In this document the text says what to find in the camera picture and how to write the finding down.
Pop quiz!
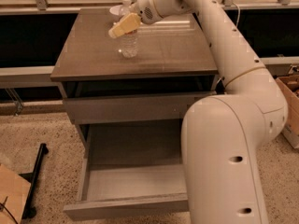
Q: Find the closed grey top drawer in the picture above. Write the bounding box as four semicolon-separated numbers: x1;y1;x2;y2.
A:
64;92;212;124

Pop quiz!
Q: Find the white power cable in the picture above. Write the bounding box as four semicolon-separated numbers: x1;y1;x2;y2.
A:
233;2;242;28

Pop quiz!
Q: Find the cardboard box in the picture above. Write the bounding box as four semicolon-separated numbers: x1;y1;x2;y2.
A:
277;75;299;148

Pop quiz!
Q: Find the white ceramic bowl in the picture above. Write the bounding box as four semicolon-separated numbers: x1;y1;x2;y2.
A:
109;5;121;22

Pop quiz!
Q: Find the wooden board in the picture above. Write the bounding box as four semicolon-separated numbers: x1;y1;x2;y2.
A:
0;164;31;224

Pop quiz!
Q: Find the open grey middle drawer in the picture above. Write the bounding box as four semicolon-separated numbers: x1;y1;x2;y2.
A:
64;119;189;221

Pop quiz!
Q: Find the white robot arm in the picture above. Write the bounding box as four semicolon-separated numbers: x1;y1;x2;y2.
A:
108;0;288;224

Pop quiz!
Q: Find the black metal stand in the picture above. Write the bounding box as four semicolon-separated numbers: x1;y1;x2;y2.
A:
21;143;49;219

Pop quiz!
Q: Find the grey drawer cabinet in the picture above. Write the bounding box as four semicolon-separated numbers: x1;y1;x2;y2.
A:
50;9;217;146

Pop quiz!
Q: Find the clear plastic water bottle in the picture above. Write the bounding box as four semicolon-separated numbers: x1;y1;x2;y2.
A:
120;0;138;58

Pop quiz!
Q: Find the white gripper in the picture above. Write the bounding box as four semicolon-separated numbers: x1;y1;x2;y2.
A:
108;0;162;38

